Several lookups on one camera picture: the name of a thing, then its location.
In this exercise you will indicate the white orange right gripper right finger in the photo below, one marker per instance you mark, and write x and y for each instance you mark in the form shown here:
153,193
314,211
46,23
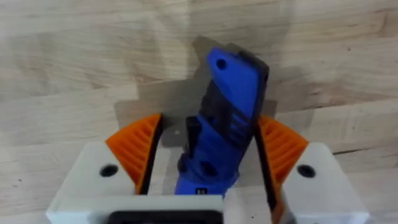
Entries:
286,149

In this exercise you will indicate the white orange right gripper left finger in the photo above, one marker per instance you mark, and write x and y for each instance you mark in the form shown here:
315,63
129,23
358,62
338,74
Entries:
130,149

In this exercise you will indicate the blue electric screwdriver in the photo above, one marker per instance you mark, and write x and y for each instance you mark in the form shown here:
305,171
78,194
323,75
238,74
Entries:
236,84

